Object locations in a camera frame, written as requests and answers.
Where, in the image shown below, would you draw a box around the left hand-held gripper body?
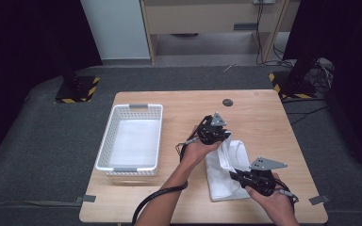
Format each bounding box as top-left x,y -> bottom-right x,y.
196,111 -> 228,146

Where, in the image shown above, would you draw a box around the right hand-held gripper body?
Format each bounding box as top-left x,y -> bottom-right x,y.
240,156 -> 288,197

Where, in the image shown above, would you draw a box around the white printed t-shirt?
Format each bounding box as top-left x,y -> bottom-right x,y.
205,137 -> 253,202

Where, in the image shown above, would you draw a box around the white plastic basket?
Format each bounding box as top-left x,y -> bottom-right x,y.
94,103 -> 164,177

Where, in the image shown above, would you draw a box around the person's left hand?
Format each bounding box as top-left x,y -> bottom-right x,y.
180,125 -> 225,169

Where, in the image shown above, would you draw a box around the person's right hand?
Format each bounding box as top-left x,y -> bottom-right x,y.
244,172 -> 297,222

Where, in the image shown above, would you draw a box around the grey tape strip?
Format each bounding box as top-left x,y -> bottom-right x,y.
74,194 -> 97,203
308,194 -> 330,205

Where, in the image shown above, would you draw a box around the black stand with striped base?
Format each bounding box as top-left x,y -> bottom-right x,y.
55,64 -> 101,104
268,57 -> 318,100

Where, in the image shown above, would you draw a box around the light wooden desk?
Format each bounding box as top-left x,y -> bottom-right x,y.
140,0 -> 301,64

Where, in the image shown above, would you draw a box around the white partition panel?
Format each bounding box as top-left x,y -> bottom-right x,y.
79,0 -> 152,60

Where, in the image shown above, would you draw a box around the black curtain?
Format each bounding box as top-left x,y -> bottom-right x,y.
0,0 -> 103,177
282,0 -> 362,172

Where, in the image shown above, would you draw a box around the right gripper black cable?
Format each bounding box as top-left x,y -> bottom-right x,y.
272,177 -> 300,208

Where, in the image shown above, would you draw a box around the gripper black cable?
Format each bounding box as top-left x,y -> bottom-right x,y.
131,137 -> 199,226
272,177 -> 300,208

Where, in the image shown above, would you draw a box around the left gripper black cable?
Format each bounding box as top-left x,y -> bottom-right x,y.
131,137 -> 199,226

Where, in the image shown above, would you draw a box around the black floor cable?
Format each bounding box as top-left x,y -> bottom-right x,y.
284,105 -> 329,125

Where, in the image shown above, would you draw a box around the hanging black cables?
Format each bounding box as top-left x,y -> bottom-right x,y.
255,3 -> 293,67

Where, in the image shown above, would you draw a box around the tangled floor cable bundle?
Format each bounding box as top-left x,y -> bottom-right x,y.
307,57 -> 335,95

